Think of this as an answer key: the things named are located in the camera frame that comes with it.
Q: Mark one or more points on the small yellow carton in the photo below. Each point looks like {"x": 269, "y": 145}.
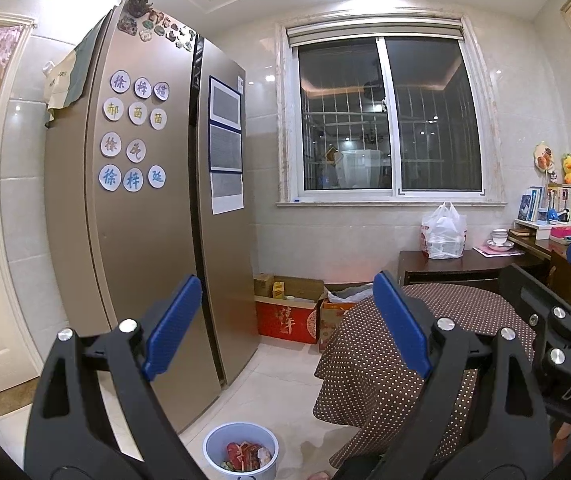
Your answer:
{"x": 278, "y": 290}

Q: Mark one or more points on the red cardboard box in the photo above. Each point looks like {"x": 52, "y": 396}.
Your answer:
{"x": 285, "y": 320}

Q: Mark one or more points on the brown polka dot tablecloth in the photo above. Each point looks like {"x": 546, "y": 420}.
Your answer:
{"x": 365, "y": 375}

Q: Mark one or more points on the cardboard box with plastic liner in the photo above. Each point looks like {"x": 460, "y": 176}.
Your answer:
{"x": 333, "y": 320}

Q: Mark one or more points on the grey roller blind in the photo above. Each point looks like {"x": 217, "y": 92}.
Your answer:
{"x": 375, "y": 31}

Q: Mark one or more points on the dark wooden desk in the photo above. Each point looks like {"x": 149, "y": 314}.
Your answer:
{"x": 535, "y": 247}

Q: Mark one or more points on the row of books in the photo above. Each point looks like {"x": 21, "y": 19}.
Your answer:
{"x": 558, "y": 202}

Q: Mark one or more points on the dark wooden side table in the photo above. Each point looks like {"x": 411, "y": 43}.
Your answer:
{"x": 455, "y": 267}

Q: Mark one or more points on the assorted souvenir fridge magnets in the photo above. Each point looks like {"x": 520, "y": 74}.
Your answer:
{"x": 158, "y": 22}

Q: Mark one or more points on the white desk riser shelf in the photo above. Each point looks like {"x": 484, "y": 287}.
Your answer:
{"x": 530, "y": 229}

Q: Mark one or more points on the small blue jar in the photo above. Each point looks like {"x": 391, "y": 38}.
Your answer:
{"x": 543, "y": 216}

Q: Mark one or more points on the white plastic shopping bag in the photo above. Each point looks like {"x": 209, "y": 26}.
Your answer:
{"x": 443, "y": 235}

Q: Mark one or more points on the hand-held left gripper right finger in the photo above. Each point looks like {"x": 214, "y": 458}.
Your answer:
{"x": 400, "y": 322}

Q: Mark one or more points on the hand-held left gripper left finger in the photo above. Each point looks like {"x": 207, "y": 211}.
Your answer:
{"x": 173, "y": 327}

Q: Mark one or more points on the stacked white bowls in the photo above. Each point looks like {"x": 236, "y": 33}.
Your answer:
{"x": 500, "y": 246}

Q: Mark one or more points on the round cartoon hand fan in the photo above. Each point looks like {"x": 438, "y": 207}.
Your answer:
{"x": 544, "y": 157}

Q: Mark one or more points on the white tote bag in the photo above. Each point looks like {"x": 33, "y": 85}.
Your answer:
{"x": 59, "y": 85}

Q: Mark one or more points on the gold double door refrigerator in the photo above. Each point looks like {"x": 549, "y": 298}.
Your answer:
{"x": 140, "y": 260}

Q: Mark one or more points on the pink flat book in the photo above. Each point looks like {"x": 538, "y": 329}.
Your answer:
{"x": 483, "y": 251}

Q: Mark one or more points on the dark green cloth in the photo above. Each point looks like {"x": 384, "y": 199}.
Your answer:
{"x": 85, "y": 60}

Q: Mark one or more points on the brown cardboard box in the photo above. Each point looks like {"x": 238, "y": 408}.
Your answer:
{"x": 300, "y": 287}

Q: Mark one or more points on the white printed sheet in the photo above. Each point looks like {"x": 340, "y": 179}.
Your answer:
{"x": 227, "y": 192}

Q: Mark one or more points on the light blue trash bin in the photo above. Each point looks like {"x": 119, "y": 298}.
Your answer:
{"x": 215, "y": 447}

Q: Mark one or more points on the white ceramic bowl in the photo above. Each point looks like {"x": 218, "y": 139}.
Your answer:
{"x": 500, "y": 236}

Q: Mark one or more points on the blue framed printed sheet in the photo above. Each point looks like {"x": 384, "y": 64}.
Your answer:
{"x": 225, "y": 101}
{"x": 225, "y": 147}

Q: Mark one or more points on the round white character magnets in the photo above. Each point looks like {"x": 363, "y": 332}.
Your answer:
{"x": 133, "y": 132}

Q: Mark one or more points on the sliding glass window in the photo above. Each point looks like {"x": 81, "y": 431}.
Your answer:
{"x": 390, "y": 115}

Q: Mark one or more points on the pink box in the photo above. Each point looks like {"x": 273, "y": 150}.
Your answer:
{"x": 565, "y": 235}

